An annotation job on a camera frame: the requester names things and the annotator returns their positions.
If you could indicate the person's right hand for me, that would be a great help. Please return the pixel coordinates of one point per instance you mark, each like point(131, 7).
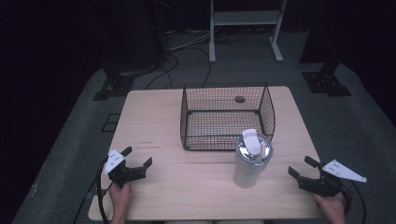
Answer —
point(333, 208)

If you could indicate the black stand base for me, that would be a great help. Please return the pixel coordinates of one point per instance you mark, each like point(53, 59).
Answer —
point(325, 82)
point(116, 85)

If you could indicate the white tumbler with clear lid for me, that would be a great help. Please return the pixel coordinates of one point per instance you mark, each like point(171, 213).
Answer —
point(247, 174)

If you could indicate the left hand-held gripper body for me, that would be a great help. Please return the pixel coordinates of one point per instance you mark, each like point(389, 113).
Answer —
point(122, 174)

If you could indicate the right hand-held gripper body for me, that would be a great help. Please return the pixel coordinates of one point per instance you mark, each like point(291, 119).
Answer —
point(323, 185)

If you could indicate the round grey table grommet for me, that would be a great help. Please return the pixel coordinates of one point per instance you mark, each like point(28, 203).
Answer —
point(240, 99)

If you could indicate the person's left hand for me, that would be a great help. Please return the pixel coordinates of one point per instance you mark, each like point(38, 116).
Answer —
point(120, 199)

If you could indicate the white metal desk frame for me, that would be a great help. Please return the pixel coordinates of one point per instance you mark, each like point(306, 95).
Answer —
point(212, 46)

